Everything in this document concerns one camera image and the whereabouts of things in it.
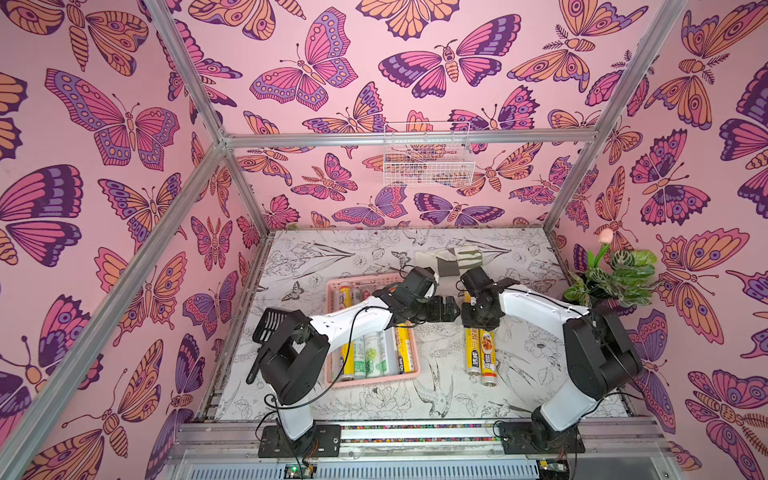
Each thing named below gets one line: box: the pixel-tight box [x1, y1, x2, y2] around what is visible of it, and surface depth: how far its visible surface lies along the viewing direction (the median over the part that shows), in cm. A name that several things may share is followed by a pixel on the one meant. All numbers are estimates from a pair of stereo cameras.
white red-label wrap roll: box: [384, 327, 401, 375], surface depth 86 cm
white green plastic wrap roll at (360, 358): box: [354, 337, 366, 379], surface depth 85 cm
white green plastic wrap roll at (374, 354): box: [363, 332, 386, 378], surface depth 85 cm
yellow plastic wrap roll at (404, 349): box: [396, 324, 414, 374], surface depth 86 cm
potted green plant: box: [564, 228, 657, 310], surface depth 77 cm
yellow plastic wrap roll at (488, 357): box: [480, 328, 497, 387], surface depth 85 cm
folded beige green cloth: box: [414, 245, 483, 277], surface depth 112 cm
